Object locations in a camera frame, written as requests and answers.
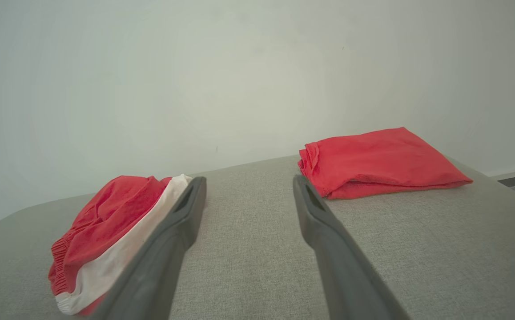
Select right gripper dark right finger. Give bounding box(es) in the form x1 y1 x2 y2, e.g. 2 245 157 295
292 174 411 320

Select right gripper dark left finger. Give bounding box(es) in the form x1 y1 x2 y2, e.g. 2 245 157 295
89 176 208 320

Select red shorts with white stripe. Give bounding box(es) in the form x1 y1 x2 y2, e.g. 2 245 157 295
48 173 207 316

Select red basketball jersey number 23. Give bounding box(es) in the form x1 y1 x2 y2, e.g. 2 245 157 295
298 127 474 200

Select grey fabric sofa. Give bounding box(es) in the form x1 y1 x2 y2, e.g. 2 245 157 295
0 153 515 320

